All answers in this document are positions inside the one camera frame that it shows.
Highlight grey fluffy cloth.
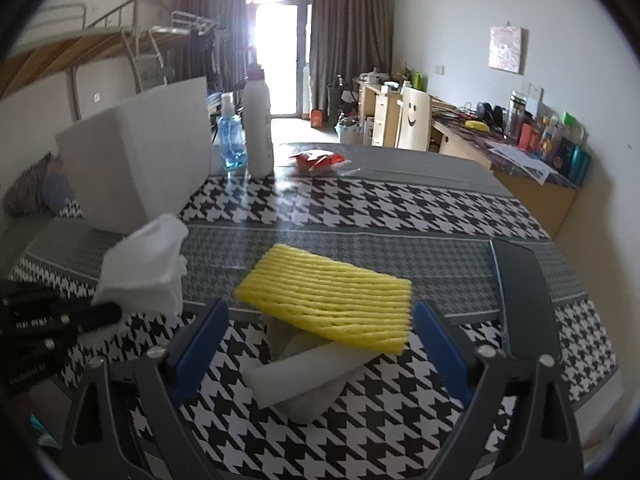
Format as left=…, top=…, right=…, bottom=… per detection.
left=264, top=315, right=375, bottom=425

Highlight yellow foam net sleeve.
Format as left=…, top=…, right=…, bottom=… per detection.
left=234, top=244, right=412, bottom=356

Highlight white tissue paper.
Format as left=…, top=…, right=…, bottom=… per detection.
left=92, top=214, right=189, bottom=315

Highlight blue plaid bedding bundle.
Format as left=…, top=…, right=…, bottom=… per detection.
left=2, top=153, right=75, bottom=218

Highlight white styrofoam box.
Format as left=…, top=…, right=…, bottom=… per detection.
left=56, top=78, right=213, bottom=234

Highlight houndstooth table cloth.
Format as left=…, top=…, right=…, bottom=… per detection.
left=1, top=148, right=617, bottom=479

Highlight wooden desk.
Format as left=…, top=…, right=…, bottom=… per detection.
left=352, top=79, right=578, bottom=236

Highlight teal cup on desk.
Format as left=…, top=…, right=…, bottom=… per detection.
left=567, top=145, right=592, bottom=186

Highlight metal bunk bed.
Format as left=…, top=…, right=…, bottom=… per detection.
left=1, top=0, right=201, bottom=122

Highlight wooden smiley face chair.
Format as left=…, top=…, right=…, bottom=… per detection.
left=395, top=87, right=432, bottom=152

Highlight steel thermos bottle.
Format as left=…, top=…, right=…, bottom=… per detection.
left=504, top=91, right=526, bottom=143

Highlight white pump bottle red cap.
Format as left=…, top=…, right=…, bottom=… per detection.
left=242, top=63, right=274, bottom=180

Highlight red snack packet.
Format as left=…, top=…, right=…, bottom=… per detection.
left=288, top=148, right=350, bottom=177

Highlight brown left curtain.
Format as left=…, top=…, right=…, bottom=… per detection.
left=175, top=0, right=248, bottom=92

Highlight brown curtain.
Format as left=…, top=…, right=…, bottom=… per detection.
left=175, top=0, right=248, bottom=92
left=309, top=0, right=393, bottom=112

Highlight white bucket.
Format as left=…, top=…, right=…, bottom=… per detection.
left=334, top=119, right=363, bottom=145

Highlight glass balcony door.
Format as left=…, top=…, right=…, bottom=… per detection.
left=246, top=0, right=314, bottom=118

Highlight brown right curtain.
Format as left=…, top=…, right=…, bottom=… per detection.
left=309, top=0, right=393, bottom=112

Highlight pink cartoon wall picture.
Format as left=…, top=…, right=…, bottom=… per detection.
left=488, top=25, right=523, bottom=74

